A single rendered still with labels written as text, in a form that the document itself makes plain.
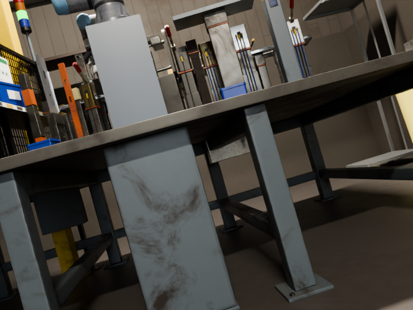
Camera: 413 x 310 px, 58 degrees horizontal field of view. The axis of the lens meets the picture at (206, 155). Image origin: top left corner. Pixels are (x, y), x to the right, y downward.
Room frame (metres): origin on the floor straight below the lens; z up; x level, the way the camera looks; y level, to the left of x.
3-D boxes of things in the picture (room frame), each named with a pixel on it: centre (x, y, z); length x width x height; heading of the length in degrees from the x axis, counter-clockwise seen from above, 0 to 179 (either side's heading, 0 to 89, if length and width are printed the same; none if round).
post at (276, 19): (1.66, -0.47, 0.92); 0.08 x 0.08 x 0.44; 88
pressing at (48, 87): (2.06, 0.74, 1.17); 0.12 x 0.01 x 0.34; 178
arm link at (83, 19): (1.99, 0.42, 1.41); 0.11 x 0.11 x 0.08; 10
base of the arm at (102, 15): (1.43, 0.20, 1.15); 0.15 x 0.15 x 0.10
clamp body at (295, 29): (1.81, -0.57, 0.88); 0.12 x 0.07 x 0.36; 178
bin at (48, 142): (1.60, 0.66, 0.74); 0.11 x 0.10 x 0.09; 88
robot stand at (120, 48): (1.43, 0.20, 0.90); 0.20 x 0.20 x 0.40; 7
